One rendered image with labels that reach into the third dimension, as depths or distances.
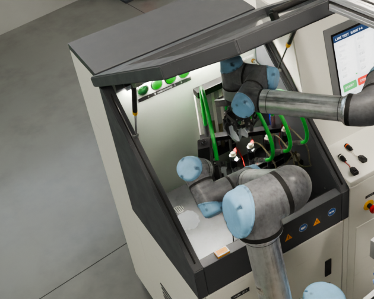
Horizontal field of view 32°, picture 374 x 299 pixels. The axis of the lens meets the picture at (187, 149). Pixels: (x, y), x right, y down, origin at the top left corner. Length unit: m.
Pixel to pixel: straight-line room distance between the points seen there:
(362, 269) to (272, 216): 1.50
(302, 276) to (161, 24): 1.17
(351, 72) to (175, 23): 0.72
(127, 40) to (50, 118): 2.41
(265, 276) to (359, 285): 1.46
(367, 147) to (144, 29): 1.01
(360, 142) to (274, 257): 1.19
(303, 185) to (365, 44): 1.20
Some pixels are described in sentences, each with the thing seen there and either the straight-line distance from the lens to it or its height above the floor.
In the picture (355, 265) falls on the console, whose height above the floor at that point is 0.46.
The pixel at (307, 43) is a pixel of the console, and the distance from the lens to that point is 2.51.
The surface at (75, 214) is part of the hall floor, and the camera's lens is 4.03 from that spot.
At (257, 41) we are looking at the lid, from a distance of 1.54.
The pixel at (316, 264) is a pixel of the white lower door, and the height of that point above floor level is 0.61.
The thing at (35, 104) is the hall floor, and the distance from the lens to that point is 5.07.
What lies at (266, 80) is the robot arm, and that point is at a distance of 2.08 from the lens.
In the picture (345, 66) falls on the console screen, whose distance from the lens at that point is 2.64.
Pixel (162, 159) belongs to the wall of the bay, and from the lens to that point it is 2.67.
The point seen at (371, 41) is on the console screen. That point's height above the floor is 1.33.
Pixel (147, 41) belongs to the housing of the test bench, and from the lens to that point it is 2.49.
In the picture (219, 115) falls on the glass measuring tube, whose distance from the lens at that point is 2.66.
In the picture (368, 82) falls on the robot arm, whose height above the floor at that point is 1.61.
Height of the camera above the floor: 2.75
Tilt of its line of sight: 40 degrees down
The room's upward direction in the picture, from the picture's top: 10 degrees counter-clockwise
